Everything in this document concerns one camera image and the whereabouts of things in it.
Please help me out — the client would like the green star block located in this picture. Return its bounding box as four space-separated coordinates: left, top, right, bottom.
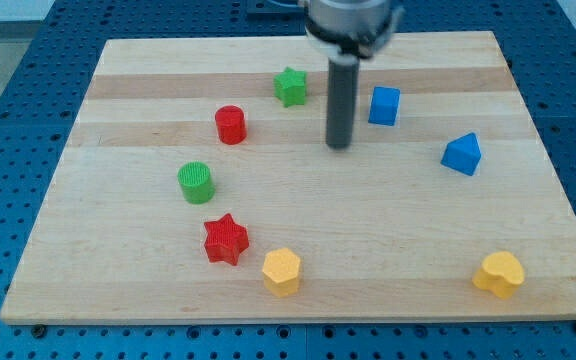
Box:
273 67 307 107

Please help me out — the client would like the yellow hexagon block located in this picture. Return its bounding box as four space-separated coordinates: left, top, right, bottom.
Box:
262 248 301 297

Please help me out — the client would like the wooden board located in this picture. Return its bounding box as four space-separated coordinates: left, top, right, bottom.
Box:
0 31 576 325

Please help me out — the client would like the blue cube block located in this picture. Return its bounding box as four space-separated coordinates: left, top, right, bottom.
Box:
368 86 401 126

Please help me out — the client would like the yellow heart block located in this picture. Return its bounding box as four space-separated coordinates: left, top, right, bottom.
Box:
472 251 525 299

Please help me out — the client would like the blue pentagon block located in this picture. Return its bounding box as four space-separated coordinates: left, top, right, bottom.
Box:
441 132 481 176

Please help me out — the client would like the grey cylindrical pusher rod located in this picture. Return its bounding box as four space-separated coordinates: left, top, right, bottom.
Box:
325 58 359 150

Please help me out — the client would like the red cylinder block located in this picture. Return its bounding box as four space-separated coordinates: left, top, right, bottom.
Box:
214 105 247 145

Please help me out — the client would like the green cylinder block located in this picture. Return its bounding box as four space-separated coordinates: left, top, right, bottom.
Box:
177 161 215 204

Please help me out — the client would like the red star block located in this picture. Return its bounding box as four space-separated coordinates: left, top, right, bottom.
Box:
204 213 249 266

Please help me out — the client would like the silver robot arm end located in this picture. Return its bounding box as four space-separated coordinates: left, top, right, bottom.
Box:
298 0 405 65

